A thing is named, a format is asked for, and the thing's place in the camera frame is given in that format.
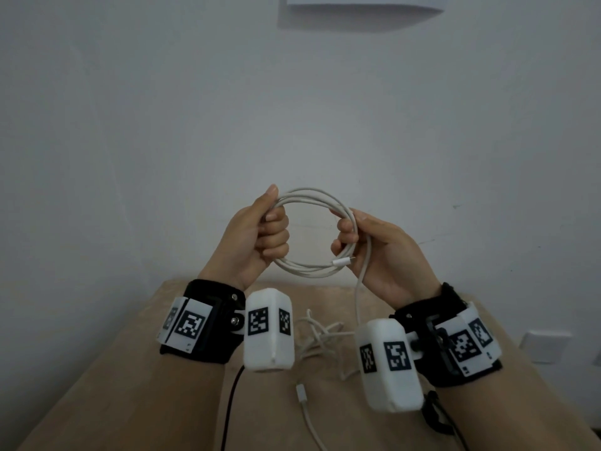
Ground white right marker plate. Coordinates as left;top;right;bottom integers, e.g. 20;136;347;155
434;302;499;376

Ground black wrist strap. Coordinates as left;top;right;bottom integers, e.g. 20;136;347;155
389;282;503;389
159;279;248;365

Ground person's left hand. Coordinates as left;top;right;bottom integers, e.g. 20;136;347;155
211;184;291;292

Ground black right wrist strap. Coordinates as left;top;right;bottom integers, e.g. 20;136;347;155
389;282;503;389

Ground person's left forearm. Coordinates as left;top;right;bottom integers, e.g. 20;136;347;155
18;350;245;451

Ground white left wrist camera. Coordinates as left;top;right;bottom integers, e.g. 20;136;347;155
242;288;296;373

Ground white left marker plate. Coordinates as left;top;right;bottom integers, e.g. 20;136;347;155
162;297;213;352

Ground person's right forearm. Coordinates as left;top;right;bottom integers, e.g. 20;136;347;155
425;360;601;451

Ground black left wrist strap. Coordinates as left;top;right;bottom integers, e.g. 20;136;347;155
159;279;248;365

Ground white cable with plug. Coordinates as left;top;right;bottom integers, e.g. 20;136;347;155
295;381;330;451

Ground white wall socket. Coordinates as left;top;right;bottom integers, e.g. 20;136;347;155
518;329;573;364

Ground white charging cable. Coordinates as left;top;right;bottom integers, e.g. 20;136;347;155
265;187;372;382

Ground person's right hand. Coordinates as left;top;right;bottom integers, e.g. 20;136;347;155
331;209;442;310

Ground black left camera cable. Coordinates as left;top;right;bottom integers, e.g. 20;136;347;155
220;365;246;451

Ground white marker plate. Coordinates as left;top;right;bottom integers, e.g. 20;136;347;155
434;302;499;376
162;297;213;352

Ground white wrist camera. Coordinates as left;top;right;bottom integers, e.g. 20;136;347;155
242;288;296;373
355;319;424;414

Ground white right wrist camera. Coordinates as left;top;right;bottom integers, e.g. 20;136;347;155
355;319;424;414

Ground black right camera cable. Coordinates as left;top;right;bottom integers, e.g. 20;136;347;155
421;390;466;451

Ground black camera cable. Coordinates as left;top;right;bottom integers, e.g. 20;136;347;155
421;390;466;451
220;365;246;451

